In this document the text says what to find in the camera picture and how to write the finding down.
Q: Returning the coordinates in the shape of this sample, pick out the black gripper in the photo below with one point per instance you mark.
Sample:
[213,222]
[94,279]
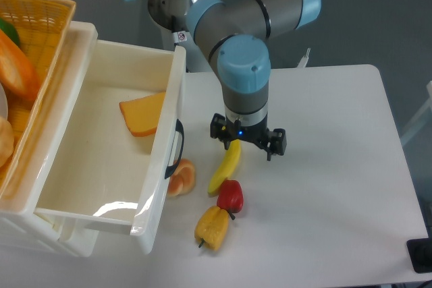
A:
[226,130]

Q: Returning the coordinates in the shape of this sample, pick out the white plastic drawer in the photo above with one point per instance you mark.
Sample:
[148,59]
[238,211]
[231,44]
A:
[104,179]

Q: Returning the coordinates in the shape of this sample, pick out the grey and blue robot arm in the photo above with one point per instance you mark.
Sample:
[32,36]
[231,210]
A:
[232,39]

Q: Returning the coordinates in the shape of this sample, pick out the white plastic drawer cabinet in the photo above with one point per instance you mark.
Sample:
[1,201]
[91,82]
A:
[22,226]

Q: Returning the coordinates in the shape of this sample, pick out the yellow toy banana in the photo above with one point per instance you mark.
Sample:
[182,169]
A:
[226,168]

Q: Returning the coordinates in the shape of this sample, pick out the red toy bell pepper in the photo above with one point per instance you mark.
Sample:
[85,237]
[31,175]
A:
[230,197]

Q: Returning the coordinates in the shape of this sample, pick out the toy bread roll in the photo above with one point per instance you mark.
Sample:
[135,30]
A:
[183,179]

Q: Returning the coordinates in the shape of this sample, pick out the yellow toy bell pepper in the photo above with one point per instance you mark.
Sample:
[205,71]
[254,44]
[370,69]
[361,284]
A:
[211,229]

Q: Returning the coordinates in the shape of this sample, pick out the orange cheese wedge toy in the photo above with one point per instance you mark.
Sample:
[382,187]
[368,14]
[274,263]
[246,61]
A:
[141,115]

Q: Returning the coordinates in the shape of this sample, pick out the black device at table edge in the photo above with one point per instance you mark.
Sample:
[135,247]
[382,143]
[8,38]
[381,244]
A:
[420,254]

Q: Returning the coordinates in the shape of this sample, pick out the orange toy baguette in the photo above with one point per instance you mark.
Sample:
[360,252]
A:
[17,72]

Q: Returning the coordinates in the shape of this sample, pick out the yellow woven plastic basket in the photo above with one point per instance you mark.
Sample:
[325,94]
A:
[42,26]

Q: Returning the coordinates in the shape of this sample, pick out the green toy vegetable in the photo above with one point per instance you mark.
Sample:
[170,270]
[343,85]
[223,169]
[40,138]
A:
[10,31]

